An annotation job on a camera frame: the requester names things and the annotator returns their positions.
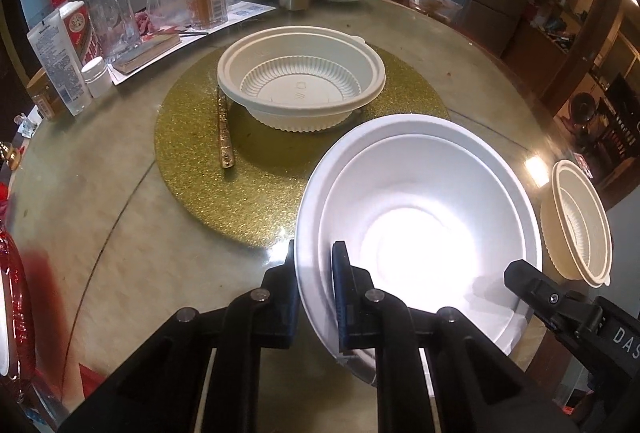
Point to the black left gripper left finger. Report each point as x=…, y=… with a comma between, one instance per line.
x=266, y=316

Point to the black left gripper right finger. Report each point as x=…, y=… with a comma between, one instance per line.
x=367, y=317

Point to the white foam bowl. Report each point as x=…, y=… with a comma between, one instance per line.
x=432, y=212

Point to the gold glitter round placemat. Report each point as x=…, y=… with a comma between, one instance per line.
x=255, y=202

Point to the cream ribbed plastic bowl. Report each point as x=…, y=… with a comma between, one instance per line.
x=301, y=79

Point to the red glass plate left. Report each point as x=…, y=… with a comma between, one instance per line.
x=20, y=359

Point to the small book on tray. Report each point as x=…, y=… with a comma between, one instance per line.
x=144, y=53

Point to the small white cap jar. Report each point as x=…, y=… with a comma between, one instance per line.
x=97, y=77

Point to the gold pagoda ornament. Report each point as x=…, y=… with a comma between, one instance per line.
x=10, y=155

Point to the orange lid peanut jar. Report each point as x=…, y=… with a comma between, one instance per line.
x=44, y=95

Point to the red white liquor box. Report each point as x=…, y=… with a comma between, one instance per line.
x=75, y=15

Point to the tall white lotion bottle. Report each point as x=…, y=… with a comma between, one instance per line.
x=54, y=49

